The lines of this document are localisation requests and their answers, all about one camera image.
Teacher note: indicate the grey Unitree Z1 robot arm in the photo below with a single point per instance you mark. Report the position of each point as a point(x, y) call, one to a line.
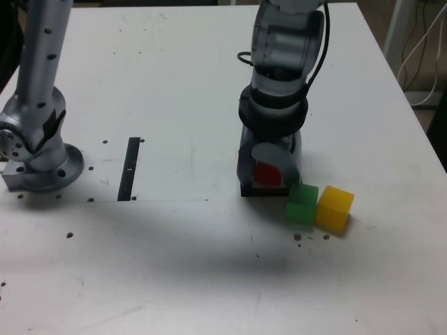
point(283, 42)

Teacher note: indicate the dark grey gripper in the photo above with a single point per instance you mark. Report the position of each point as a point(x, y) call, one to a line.
point(279, 139)

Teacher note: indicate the white post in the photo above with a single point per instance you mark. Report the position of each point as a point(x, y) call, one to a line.
point(396, 28)

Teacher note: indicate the yellow cube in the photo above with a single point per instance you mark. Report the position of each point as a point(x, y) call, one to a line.
point(333, 209)

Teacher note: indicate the black tape strip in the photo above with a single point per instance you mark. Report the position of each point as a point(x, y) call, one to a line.
point(127, 174)

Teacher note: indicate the red cube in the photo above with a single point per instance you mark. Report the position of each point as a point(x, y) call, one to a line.
point(267, 172)

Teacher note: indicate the green cube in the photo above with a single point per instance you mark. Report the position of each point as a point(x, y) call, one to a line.
point(302, 209)

